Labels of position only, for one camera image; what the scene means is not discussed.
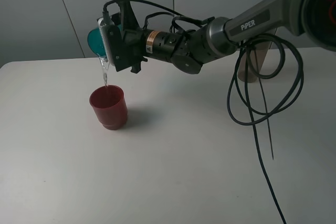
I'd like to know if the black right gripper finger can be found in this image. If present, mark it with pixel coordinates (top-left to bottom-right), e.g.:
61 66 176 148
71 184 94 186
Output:
131 56 148 73
118 1 139 30

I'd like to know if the teal translucent plastic cup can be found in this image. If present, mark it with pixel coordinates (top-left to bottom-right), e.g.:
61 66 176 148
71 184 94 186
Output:
87 28 108 59

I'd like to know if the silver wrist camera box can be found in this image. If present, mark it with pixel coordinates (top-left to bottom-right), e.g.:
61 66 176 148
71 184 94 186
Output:
97 12 121 69

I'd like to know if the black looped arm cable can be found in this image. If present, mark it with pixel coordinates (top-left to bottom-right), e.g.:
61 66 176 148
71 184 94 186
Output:
102 0 305 224

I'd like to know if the red plastic cup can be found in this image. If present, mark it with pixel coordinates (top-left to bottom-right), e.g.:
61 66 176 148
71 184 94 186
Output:
89 85 128 130

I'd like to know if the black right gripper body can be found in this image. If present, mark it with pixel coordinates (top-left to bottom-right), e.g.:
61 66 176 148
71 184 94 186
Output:
115 30 144 72

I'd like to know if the grey Piper robot right arm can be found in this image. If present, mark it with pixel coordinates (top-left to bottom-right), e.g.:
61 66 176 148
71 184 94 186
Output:
99 0 335 74

